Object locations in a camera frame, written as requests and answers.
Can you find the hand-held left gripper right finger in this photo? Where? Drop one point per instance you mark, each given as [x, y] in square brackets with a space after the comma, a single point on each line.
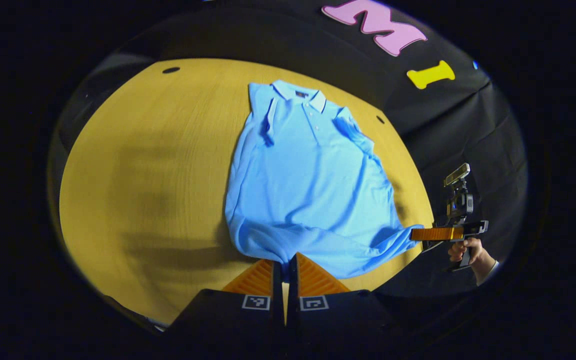
[292, 285]

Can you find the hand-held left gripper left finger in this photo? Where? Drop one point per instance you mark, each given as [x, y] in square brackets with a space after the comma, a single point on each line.
[276, 285]

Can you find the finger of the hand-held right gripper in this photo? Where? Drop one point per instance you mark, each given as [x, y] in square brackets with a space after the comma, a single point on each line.
[438, 234]

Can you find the light blue T-shirt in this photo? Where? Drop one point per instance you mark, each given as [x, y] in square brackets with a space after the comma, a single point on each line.
[308, 185]

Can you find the black round table grommet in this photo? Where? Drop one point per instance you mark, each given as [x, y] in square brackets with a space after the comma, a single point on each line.
[380, 119]
[171, 70]

